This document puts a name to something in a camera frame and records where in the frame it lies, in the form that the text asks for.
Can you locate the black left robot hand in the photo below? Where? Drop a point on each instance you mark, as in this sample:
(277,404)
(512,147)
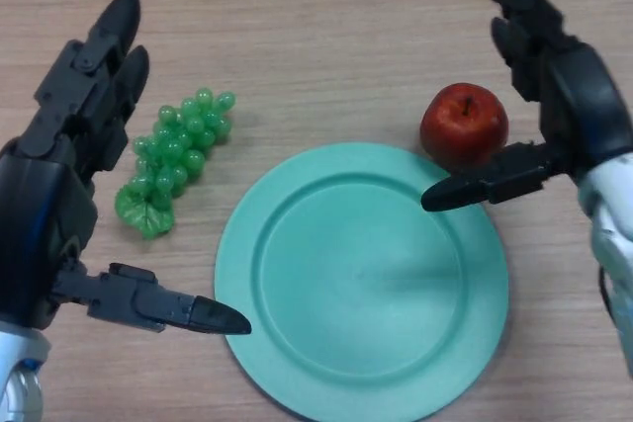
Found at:
(39,204)

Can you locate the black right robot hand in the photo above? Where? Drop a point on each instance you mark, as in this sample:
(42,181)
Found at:
(583,106)

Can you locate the red apple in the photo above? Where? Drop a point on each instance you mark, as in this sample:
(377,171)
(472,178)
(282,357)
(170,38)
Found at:
(460,120)

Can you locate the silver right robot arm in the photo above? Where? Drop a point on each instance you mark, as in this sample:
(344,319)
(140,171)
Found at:
(613,224)

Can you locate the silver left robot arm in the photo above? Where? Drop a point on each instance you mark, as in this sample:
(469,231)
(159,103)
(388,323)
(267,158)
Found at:
(17,377)

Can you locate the green round plate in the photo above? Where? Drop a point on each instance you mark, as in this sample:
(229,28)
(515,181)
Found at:
(356,293)

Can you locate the green plastic grape bunch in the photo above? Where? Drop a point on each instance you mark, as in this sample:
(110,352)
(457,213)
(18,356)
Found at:
(173,155)

